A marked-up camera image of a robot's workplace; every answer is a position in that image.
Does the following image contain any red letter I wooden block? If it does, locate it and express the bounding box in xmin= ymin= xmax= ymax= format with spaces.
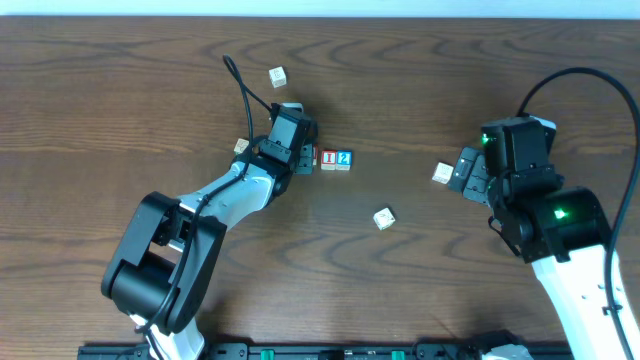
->
xmin=320 ymin=150 xmax=337 ymax=170

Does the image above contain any plain engraved wooden block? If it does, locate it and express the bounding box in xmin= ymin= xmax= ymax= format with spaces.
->
xmin=432 ymin=162 xmax=454 ymax=184

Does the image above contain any blue number 2 wooden block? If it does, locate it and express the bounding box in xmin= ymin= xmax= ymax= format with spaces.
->
xmin=336 ymin=151 xmax=353 ymax=171

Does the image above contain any red letter A wooden block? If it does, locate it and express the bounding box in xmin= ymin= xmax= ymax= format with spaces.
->
xmin=312 ymin=145 xmax=319 ymax=167

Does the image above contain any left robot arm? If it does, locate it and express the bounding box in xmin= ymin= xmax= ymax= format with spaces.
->
xmin=101 ymin=139 xmax=315 ymax=359

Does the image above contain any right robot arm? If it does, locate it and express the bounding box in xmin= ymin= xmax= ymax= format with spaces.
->
xmin=449 ymin=146 xmax=639 ymax=359

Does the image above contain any green-edged animal picture wooden block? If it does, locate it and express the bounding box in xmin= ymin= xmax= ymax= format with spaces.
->
xmin=234 ymin=138 xmax=249 ymax=155

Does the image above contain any plain wooden block far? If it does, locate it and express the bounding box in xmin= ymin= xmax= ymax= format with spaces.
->
xmin=269 ymin=66 xmax=287 ymax=88

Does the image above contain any tilted wooden block red dot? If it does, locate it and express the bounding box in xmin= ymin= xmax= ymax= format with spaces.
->
xmin=373 ymin=207 xmax=396 ymax=230

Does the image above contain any black left camera cable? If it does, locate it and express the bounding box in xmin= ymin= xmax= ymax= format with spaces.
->
xmin=134 ymin=53 xmax=275 ymax=336

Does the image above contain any black camera cable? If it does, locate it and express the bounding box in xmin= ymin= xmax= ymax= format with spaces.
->
xmin=516 ymin=66 xmax=640 ymax=360
xmin=134 ymin=53 xmax=275 ymax=336

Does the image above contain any black right camera cable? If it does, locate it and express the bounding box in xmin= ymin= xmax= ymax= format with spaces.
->
xmin=516 ymin=66 xmax=640 ymax=360

